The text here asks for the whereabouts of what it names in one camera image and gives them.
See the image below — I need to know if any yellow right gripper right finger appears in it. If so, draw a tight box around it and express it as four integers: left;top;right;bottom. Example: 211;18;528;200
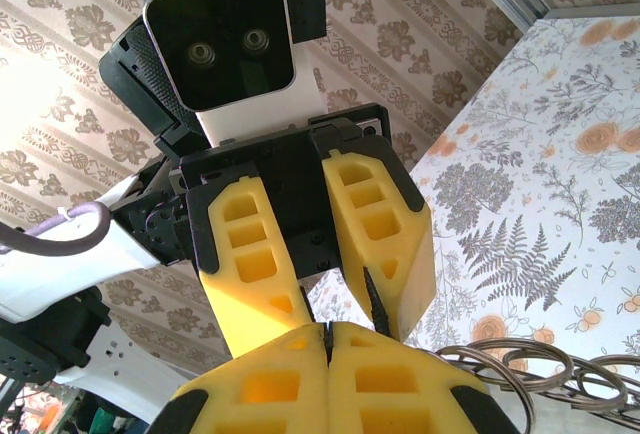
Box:
327;320;522;434

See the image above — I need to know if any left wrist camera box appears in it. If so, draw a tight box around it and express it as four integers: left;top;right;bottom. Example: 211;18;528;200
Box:
142;0;330;149

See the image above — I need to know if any metal key ring chain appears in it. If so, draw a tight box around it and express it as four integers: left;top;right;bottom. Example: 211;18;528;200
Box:
433;337;640;428

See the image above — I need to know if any floral table cover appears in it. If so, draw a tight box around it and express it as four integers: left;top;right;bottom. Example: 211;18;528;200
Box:
304;13;640;434

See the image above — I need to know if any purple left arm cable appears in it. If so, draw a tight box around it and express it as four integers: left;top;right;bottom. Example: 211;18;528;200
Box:
0;201;112;259

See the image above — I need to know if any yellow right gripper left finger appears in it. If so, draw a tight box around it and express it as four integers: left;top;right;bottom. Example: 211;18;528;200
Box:
149;322;331;434

